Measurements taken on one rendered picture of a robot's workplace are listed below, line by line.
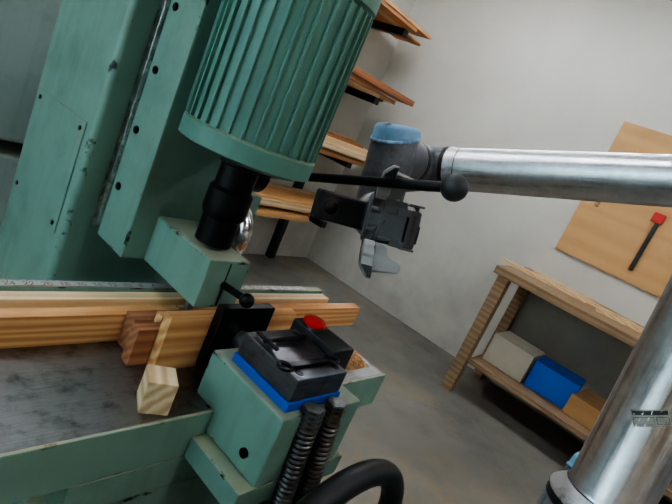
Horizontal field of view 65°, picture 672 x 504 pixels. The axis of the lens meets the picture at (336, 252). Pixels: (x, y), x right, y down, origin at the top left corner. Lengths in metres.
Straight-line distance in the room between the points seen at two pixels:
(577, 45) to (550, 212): 1.13
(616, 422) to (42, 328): 0.74
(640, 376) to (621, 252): 2.94
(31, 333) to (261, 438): 0.28
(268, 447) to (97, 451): 0.17
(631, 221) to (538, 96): 1.07
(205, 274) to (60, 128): 0.34
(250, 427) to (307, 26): 0.44
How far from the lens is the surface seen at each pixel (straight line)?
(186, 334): 0.68
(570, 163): 1.00
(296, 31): 0.61
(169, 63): 0.75
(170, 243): 0.74
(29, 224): 0.95
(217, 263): 0.68
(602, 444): 0.85
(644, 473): 0.85
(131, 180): 0.77
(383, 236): 0.79
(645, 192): 0.98
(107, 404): 0.62
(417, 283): 4.18
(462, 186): 0.65
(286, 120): 0.62
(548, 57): 4.13
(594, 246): 3.77
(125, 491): 0.66
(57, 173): 0.87
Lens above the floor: 1.26
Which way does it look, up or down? 13 degrees down
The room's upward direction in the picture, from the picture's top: 24 degrees clockwise
